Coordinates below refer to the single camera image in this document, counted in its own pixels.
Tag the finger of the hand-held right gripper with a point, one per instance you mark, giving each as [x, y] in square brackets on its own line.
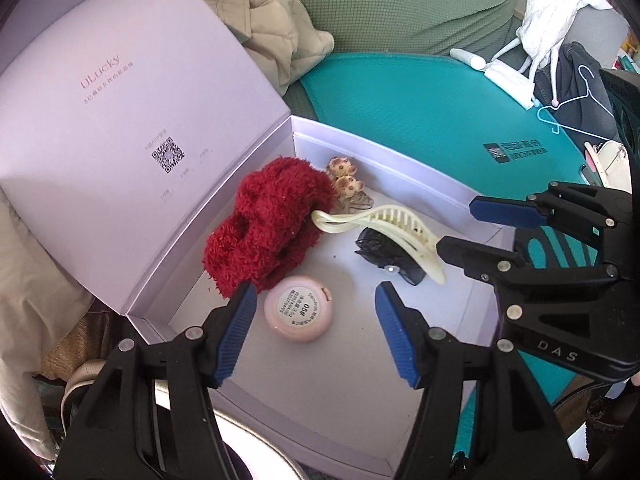
[505, 211]
[500, 265]

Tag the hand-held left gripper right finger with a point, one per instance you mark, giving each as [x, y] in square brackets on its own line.
[397, 335]

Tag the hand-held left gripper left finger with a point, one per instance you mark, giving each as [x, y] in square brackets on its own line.
[237, 332]

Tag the pink round compact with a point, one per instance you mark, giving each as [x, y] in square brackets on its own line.
[297, 310]

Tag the black pearl hair clip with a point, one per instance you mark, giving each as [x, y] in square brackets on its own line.
[380, 252]

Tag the cream hair claw clip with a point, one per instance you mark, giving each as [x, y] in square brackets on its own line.
[400, 225]

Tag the red fluffy scrunchie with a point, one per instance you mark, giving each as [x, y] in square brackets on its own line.
[270, 215]

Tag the lavender gift box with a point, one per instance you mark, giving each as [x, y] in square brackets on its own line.
[150, 90]

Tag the person's right hand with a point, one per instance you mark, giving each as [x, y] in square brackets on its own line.
[635, 381]

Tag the white handbag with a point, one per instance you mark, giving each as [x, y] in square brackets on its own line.
[612, 160]

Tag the pale blue clothes hanger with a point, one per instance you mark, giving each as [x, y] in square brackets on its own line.
[565, 105]

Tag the white folded packet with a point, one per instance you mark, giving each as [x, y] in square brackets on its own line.
[510, 82]

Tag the dark jeans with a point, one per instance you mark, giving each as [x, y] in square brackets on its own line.
[575, 85]

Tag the teal bubble mailer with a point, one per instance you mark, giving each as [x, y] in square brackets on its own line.
[400, 95]

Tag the white tube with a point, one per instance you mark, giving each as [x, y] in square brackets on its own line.
[467, 59]

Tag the bear hair clip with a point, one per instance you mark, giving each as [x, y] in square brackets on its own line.
[347, 182]

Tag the grey chair back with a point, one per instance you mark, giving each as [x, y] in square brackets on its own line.
[600, 35]

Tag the cream puffer coat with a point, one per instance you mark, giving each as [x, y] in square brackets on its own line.
[35, 310]

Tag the white garment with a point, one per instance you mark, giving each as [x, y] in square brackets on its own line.
[555, 0]

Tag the beige padded jacket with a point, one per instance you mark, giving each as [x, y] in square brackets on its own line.
[270, 25]

